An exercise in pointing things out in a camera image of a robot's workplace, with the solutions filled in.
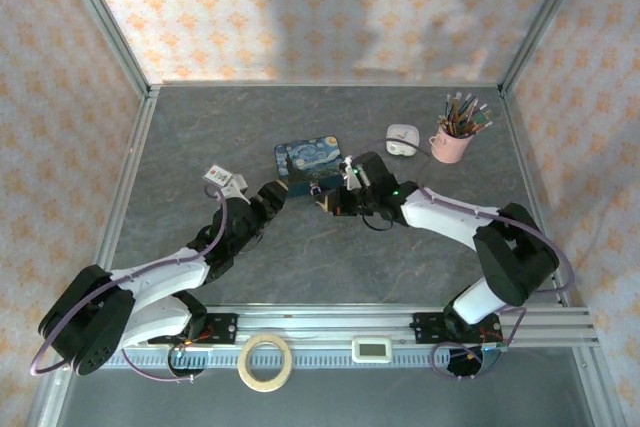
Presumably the pink metal cup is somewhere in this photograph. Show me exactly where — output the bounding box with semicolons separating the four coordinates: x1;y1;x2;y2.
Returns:
428;124;474;164

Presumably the aluminium frame post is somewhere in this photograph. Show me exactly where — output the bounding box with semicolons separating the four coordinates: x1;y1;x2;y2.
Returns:
52;0;154;101
498;0;596;96

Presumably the white digital display device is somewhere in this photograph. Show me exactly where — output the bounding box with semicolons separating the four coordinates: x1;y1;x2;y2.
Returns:
350;335;393;363

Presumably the small green circuit board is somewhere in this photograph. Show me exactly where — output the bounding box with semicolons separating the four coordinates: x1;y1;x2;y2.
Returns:
480;342;509;367

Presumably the white square desk clock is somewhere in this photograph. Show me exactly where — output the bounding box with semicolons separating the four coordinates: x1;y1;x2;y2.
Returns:
384;122;420;158

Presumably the starry night painted box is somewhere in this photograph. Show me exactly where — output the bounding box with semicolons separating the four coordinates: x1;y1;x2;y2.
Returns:
273;134;349;198

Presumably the aluminium mounting rail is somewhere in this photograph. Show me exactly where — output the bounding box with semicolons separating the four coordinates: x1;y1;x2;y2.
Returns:
202;304;599;348

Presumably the aluminium table edge rail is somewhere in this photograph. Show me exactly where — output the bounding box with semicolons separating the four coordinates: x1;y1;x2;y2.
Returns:
499;89;626;427
27;89;161;427

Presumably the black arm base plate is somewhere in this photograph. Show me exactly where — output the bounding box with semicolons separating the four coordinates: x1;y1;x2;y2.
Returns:
147;313;239;347
412;311;504;346

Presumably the grey slotted cable duct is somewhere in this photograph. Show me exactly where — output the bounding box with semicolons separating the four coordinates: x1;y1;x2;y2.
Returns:
117;349;491;371

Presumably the beige masking tape roll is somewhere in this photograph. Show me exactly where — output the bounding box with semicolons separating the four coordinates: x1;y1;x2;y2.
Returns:
237;334;295;393

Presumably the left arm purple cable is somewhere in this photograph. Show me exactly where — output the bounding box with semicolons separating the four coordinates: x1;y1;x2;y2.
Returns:
29;184;229;382

